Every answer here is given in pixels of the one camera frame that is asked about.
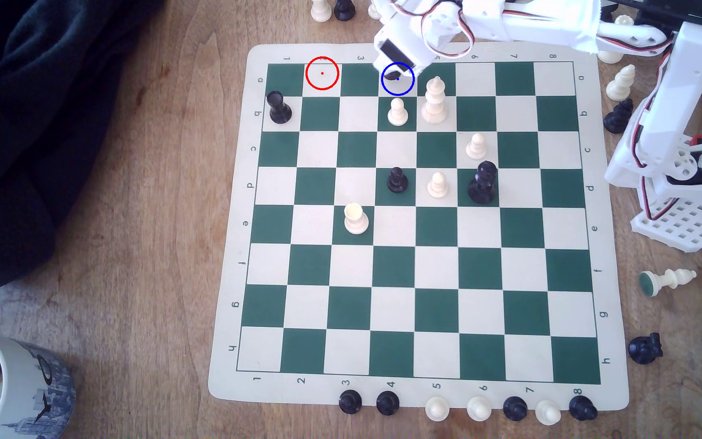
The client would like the green and white chess mat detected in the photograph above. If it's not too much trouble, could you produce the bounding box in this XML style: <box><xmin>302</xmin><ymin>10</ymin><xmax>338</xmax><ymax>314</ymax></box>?
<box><xmin>208</xmin><ymin>43</ymin><xmax>630</xmax><ymax>412</ymax></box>

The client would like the black chess queen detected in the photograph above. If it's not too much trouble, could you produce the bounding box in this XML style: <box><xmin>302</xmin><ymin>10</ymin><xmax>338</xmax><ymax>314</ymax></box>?
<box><xmin>467</xmin><ymin>160</ymin><xmax>499</xmax><ymax>206</ymax></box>

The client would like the black bar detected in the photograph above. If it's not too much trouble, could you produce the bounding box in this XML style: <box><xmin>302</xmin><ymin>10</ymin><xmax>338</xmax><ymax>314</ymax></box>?
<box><xmin>600</xmin><ymin>0</ymin><xmax>702</xmax><ymax>26</ymax></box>

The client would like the black chess knight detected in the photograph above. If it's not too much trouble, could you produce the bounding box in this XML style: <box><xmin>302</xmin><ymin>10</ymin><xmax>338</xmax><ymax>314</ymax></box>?
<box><xmin>602</xmin><ymin>98</ymin><xmax>635</xmax><ymax>135</ymax></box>
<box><xmin>568</xmin><ymin>395</ymin><xmax>598</xmax><ymax>422</ymax></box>
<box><xmin>628</xmin><ymin>332</ymin><xmax>664</xmax><ymax>365</ymax></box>

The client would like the dark fabric garment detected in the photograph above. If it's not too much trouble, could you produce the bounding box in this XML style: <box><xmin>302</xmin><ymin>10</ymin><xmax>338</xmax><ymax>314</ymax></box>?
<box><xmin>0</xmin><ymin>0</ymin><xmax>166</xmax><ymax>293</ymax></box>

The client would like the white chess rook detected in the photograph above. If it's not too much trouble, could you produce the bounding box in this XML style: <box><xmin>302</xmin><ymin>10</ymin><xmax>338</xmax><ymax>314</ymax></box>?
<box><xmin>343</xmin><ymin>202</ymin><xmax>370</xmax><ymax>235</ymax></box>

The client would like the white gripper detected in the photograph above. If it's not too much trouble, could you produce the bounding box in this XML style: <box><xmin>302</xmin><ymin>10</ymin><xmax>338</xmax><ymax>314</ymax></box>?
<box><xmin>373</xmin><ymin>0</ymin><xmax>475</xmax><ymax>79</ymax></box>

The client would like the printed ceramic mug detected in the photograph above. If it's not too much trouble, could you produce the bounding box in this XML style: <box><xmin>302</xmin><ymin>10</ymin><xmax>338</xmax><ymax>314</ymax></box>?
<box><xmin>0</xmin><ymin>326</ymin><xmax>77</xmax><ymax>439</ymax></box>

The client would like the white chess bishop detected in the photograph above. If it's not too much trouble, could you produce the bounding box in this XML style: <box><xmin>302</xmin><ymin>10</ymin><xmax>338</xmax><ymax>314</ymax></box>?
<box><xmin>639</xmin><ymin>268</ymin><xmax>698</xmax><ymax>299</ymax></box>
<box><xmin>421</xmin><ymin>76</ymin><xmax>449</xmax><ymax>124</ymax></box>

